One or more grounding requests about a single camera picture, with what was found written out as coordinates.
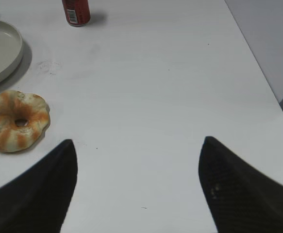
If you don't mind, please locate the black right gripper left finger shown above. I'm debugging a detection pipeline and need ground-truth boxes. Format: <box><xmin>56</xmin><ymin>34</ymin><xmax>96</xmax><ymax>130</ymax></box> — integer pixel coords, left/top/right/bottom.
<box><xmin>0</xmin><ymin>139</ymin><xmax>78</xmax><ymax>233</ymax></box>

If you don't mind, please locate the red soda can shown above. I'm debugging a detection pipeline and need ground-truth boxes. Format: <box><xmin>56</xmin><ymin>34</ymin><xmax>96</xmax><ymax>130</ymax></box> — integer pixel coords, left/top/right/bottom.
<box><xmin>62</xmin><ymin>0</ymin><xmax>91</xmax><ymax>27</ymax></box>

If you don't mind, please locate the orange striped bagel bread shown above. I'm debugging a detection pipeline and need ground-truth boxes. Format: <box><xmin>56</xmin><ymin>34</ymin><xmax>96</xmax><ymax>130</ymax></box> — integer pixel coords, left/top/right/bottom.
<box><xmin>0</xmin><ymin>90</ymin><xmax>50</xmax><ymax>152</ymax></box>

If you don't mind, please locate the beige round plate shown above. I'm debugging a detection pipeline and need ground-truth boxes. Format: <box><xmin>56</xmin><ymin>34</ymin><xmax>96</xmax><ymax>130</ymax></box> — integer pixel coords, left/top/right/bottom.
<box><xmin>0</xmin><ymin>20</ymin><xmax>24</xmax><ymax>82</ymax></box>

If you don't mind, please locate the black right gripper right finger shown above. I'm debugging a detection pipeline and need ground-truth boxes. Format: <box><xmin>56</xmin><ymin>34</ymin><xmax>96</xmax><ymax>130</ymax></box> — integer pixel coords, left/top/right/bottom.
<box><xmin>199</xmin><ymin>136</ymin><xmax>283</xmax><ymax>233</ymax></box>

